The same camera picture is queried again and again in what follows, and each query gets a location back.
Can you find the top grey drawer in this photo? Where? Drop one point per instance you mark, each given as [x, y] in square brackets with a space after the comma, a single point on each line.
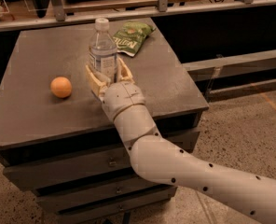
[41, 161]

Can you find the clear plastic water bottle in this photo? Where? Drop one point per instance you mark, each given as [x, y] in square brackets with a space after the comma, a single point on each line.
[103, 51]

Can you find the orange fruit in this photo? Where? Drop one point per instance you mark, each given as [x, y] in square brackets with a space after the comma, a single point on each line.
[61, 87]

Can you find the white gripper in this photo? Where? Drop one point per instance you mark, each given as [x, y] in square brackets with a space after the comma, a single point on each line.
[123, 97]

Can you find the grey drawer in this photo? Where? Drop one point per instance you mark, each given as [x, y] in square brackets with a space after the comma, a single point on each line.
[120, 204]
[73, 194]
[41, 161]

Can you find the middle grey drawer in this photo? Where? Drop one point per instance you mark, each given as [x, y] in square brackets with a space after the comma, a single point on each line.
[73, 194]

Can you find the bottom grey drawer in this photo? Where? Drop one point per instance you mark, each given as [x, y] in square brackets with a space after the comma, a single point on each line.
[120, 204]

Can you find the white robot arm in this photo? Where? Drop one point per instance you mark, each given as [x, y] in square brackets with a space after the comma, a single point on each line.
[158, 160]

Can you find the green chip bag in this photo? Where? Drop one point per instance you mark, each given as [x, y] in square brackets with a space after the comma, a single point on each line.
[131, 36]

